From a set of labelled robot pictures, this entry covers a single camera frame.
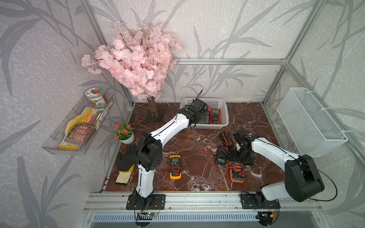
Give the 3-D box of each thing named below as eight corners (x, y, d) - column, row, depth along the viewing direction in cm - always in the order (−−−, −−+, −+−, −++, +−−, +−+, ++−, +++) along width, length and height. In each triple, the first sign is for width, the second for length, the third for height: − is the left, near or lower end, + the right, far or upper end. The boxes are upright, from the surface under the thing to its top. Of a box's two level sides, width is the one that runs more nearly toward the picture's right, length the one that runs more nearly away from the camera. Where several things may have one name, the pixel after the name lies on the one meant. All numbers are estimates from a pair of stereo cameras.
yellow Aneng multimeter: (168, 180, 83) (167, 177, 79) (170, 158, 92) (169, 155, 88) (181, 180, 83) (181, 177, 79) (182, 158, 92) (182, 155, 88)
